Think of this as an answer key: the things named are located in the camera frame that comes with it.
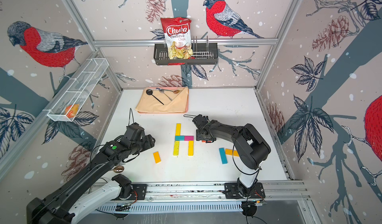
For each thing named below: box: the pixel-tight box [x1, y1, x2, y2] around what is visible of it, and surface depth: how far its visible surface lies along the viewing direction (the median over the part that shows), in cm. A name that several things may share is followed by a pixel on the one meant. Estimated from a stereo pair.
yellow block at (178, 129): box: [175, 123, 182, 136], surface depth 100 cm
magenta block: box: [184, 135, 195, 141], surface depth 95 cm
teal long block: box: [218, 147, 228, 165], surface depth 87 cm
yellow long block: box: [173, 140, 180, 156], surface depth 90 cm
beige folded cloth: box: [134, 86, 189, 113], surface depth 116 cm
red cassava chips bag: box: [160, 16, 194, 66], surface depth 85 cm
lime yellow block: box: [187, 140, 195, 157], surface depth 90 cm
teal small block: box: [174, 135, 185, 141], surface depth 94 cm
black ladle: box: [145, 89, 165, 106], surface depth 120 cm
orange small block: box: [153, 151, 162, 164], surface depth 87 cm
